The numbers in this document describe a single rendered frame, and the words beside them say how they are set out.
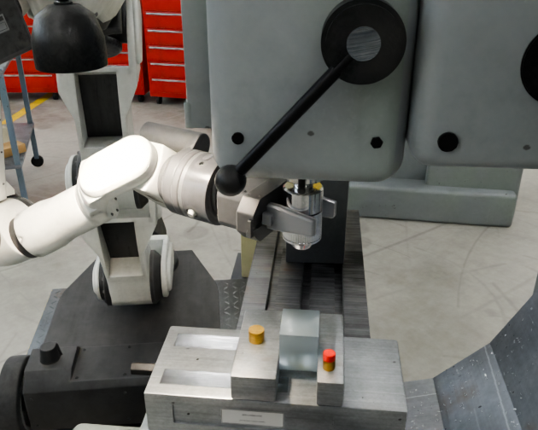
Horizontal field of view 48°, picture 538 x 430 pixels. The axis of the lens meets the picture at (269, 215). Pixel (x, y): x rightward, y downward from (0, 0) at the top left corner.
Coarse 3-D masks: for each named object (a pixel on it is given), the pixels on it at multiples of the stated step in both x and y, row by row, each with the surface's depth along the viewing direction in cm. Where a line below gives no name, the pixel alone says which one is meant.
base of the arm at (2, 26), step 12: (0, 0) 80; (12, 0) 82; (0, 12) 80; (12, 12) 82; (0, 24) 81; (12, 24) 82; (24, 24) 84; (0, 36) 81; (12, 36) 82; (24, 36) 84; (0, 48) 81; (12, 48) 83; (24, 48) 84; (0, 60) 81
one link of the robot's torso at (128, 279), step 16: (144, 208) 141; (160, 208) 138; (112, 224) 140; (128, 224) 141; (144, 224) 137; (96, 240) 139; (112, 240) 146; (128, 240) 146; (144, 240) 140; (112, 256) 151; (128, 256) 152; (144, 256) 146; (160, 256) 160; (112, 272) 150; (128, 272) 150; (144, 272) 148; (160, 272) 156; (112, 288) 152; (128, 288) 153; (144, 288) 154; (160, 288) 156; (112, 304) 157; (128, 304) 158; (144, 304) 160
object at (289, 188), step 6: (288, 186) 69; (294, 186) 69; (318, 186) 69; (288, 192) 68; (294, 192) 68; (306, 192) 68; (312, 192) 68; (318, 192) 68; (288, 198) 68; (294, 198) 68; (300, 198) 68; (306, 198) 68; (312, 198) 68; (318, 198) 68
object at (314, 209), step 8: (288, 200) 69; (320, 200) 69; (296, 208) 68; (304, 208) 68; (312, 208) 68; (320, 208) 69; (312, 216) 69; (320, 216) 70; (320, 224) 71; (320, 232) 71; (288, 240) 71; (296, 240) 70; (304, 240) 70; (312, 240) 70
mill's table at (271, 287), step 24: (264, 240) 132; (360, 240) 132; (264, 264) 123; (288, 264) 123; (312, 264) 123; (336, 264) 126; (360, 264) 123; (264, 288) 115; (288, 288) 115; (312, 288) 115; (336, 288) 118; (360, 288) 115; (240, 312) 109; (336, 312) 111; (360, 312) 108; (360, 336) 102
